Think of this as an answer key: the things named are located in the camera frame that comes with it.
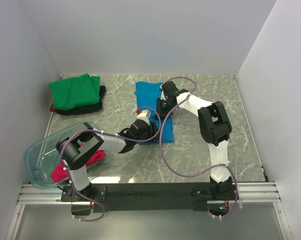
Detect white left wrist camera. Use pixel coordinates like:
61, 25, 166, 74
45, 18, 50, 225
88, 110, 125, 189
136, 109, 151, 125

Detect aluminium frame rail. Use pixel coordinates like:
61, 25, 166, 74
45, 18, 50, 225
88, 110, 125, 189
17, 182, 281, 205

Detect red folded t-shirt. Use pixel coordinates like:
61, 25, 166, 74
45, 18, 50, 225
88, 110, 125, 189
49, 104, 56, 113

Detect crimson crumpled t-shirt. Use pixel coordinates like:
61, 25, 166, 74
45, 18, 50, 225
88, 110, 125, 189
51, 150, 106, 183

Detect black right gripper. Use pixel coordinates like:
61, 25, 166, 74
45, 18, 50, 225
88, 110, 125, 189
155, 97, 176, 121

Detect clear plastic bin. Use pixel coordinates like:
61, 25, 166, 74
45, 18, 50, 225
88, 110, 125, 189
24, 121, 98, 190

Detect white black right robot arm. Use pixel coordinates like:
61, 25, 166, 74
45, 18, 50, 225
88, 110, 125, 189
156, 81, 235, 200

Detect black folded t-shirt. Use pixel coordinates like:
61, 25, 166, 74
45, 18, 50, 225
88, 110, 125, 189
55, 85, 107, 116

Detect green folded t-shirt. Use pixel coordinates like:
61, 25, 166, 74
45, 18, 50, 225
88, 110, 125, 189
48, 73, 101, 111

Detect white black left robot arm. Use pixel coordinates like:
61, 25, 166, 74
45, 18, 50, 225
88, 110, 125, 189
55, 119, 159, 201

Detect blue t-shirt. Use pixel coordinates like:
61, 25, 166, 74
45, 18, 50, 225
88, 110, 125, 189
134, 81, 175, 146

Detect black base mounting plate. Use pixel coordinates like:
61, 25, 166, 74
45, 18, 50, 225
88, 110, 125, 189
60, 182, 241, 217

